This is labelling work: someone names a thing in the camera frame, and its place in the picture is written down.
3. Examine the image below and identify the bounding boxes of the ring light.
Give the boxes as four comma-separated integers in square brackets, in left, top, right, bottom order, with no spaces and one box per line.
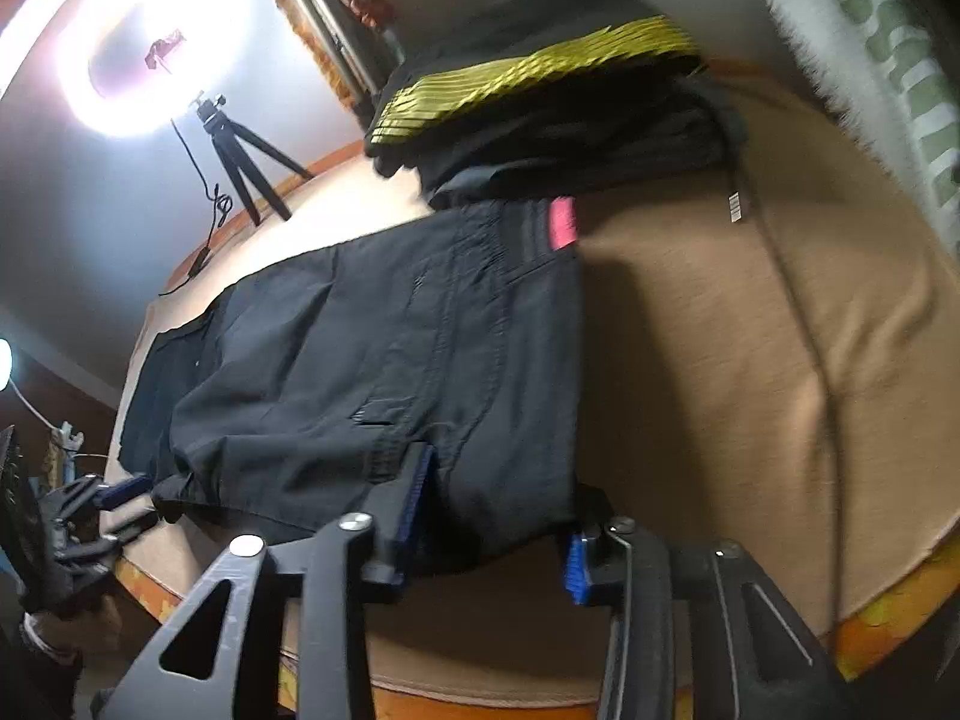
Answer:
[54,0,262,140]

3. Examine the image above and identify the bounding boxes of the small black tripod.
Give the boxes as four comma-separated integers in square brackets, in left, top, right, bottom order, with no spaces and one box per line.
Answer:
[192,90,316,228]

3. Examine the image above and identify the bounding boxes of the black yellow-striped folded garment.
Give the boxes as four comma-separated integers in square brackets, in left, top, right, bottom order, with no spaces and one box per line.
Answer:
[364,0,752,212]

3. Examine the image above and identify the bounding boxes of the person's left forearm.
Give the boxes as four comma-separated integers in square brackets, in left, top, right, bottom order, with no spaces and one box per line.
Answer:
[0,611,85,720]

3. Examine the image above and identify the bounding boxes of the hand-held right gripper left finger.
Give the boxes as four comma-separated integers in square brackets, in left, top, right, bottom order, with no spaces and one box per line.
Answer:
[90,442,440,720]

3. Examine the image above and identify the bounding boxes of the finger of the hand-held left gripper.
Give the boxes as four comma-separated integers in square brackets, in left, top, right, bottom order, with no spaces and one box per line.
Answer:
[52,471,152,520]
[56,510,160,565]

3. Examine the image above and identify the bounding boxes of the person's left hand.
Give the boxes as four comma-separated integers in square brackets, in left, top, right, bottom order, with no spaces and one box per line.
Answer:
[22,596,125,661]

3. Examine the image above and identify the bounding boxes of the white green patterned pillow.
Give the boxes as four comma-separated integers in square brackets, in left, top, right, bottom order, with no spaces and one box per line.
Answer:
[757,0,960,250]

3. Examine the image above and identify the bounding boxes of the tan blanket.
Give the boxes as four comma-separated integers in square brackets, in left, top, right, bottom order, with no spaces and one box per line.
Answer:
[112,60,960,695]

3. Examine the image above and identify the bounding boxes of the black power cable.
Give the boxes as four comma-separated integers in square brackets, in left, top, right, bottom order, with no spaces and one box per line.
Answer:
[159,116,235,296]

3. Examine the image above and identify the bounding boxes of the orange patterned bedsheet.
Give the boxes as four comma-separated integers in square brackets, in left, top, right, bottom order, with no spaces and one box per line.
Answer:
[112,139,960,720]

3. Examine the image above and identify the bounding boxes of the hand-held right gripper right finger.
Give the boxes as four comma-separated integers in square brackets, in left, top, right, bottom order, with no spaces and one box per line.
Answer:
[559,487,856,720]

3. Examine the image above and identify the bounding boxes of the black pants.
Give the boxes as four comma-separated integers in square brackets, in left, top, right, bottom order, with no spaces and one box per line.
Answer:
[120,195,587,580]

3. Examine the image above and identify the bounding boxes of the silver folded tripod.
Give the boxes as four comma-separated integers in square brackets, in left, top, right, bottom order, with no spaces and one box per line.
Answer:
[274,0,400,122]

